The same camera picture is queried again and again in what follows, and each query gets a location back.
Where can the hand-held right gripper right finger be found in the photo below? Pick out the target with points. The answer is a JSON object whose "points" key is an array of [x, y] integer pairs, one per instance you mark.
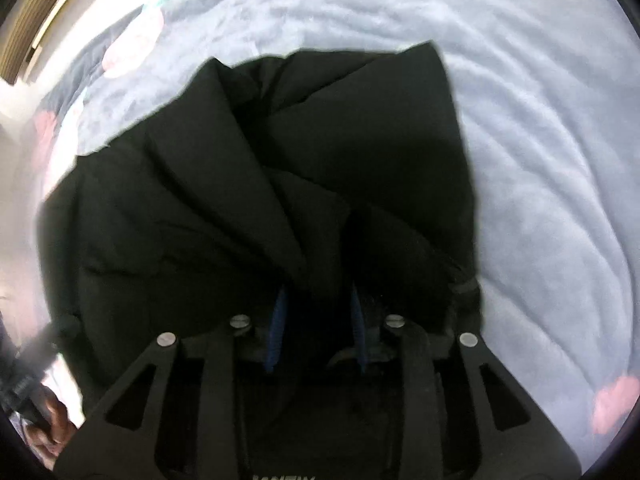
{"points": [[358, 332]]}

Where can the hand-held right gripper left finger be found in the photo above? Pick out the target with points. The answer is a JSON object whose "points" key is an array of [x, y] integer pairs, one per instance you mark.
{"points": [[276, 332]]}

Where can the black hooded jacket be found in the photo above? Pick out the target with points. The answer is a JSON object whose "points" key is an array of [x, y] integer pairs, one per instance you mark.
{"points": [[250, 185]]}

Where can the person's left hand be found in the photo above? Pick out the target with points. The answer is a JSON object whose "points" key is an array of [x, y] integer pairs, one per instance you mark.
{"points": [[55, 427]]}

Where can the grey floral blanket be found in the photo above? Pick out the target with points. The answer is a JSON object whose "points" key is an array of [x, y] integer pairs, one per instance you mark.
{"points": [[540, 170]]}

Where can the striped window blind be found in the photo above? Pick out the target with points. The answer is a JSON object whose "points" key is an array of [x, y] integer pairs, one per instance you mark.
{"points": [[35, 15]]}

